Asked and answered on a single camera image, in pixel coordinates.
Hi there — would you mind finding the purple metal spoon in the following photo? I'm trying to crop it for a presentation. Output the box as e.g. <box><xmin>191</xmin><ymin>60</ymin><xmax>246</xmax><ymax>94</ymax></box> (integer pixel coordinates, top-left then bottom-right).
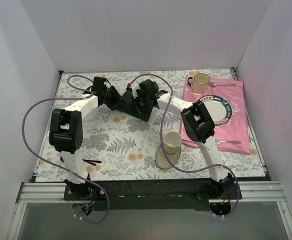
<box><xmin>82</xmin><ymin>159</ymin><xmax>102</xmax><ymax>166</ymax></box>

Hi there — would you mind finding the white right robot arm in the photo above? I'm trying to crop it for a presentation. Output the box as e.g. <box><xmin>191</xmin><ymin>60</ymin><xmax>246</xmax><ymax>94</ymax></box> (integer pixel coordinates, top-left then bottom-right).
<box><xmin>126</xmin><ymin>79</ymin><xmax>231</xmax><ymax>199</ymax></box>

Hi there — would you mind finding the white plate green rim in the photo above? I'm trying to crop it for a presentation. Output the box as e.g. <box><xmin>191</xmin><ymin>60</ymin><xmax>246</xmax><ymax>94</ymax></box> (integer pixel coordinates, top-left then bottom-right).
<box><xmin>199</xmin><ymin>95</ymin><xmax>233</xmax><ymax>125</ymax></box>

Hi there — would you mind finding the pink satin placemat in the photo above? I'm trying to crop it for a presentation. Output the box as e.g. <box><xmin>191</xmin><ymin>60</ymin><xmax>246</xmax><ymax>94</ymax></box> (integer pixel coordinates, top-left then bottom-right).
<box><xmin>182</xmin><ymin>77</ymin><xmax>250</xmax><ymax>155</ymax></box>

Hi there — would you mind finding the dark green cloth napkin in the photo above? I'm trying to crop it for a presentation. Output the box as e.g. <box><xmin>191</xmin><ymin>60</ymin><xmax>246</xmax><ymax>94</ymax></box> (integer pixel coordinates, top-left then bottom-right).
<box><xmin>119</xmin><ymin>83</ymin><xmax>151</xmax><ymax>122</ymax></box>

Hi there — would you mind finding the floral tablecloth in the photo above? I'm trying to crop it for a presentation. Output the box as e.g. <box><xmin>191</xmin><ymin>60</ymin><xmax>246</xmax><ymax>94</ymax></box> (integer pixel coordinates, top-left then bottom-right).
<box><xmin>34</xmin><ymin>69</ymin><xmax>267</xmax><ymax>182</ymax></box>

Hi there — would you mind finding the aluminium frame rail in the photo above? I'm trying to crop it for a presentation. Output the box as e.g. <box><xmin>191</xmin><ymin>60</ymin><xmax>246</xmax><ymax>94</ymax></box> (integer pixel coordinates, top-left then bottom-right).
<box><xmin>7</xmin><ymin>179</ymin><xmax>292</xmax><ymax>240</ymax></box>

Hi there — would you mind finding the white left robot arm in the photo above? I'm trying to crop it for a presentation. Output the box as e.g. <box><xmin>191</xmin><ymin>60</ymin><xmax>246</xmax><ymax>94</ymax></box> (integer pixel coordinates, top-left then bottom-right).
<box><xmin>48</xmin><ymin>76</ymin><xmax>123</xmax><ymax>200</ymax></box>

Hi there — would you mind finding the cream enamel mug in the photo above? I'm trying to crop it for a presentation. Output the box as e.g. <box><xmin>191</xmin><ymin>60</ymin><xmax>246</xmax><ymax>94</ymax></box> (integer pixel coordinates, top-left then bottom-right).
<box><xmin>187</xmin><ymin>73</ymin><xmax>211</xmax><ymax>94</ymax></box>

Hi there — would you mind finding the silver fork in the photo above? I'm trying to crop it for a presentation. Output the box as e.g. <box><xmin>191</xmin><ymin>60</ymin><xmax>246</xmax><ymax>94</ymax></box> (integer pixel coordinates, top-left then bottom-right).
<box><xmin>215</xmin><ymin>139</ymin><xmax>241</xmax><ymax>144</ymax></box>

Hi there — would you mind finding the silver spoon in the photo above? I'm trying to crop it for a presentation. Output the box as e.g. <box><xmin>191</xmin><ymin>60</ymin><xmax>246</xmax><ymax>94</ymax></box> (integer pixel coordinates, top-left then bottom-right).
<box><xmin>208</xmin><ymin>82</ymin><xmax>237</xmax><ymax>88</ymax></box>

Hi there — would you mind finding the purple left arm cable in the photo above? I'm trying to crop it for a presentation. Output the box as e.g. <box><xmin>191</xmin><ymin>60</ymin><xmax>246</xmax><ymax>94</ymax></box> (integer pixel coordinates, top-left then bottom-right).
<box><xmin>21</xmin><ymin>74</ymin><xmax>111</xmax><ymax>224</ymax></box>

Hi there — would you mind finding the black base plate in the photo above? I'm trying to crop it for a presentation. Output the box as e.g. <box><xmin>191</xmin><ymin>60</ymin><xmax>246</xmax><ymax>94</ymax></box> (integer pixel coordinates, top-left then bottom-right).
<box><xmin>63</xmin><ymin>178</ymin><xmax>242</xmax><ymax>215</ymax></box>

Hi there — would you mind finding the speckled round coaster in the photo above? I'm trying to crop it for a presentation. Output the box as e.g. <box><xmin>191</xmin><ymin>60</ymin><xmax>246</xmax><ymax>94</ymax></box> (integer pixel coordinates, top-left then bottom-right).
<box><xmin>154</xmin><ymin>145</ymin><xmax>182</xmax><ymax>170</ymax></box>

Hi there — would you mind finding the yellow-green mug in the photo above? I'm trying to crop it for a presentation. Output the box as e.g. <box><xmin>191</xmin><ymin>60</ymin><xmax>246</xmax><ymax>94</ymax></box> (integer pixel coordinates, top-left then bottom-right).
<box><xmin>160</xmin><ymin>131</ymin><xmax>182</xmax><ymax>154</ymax></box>

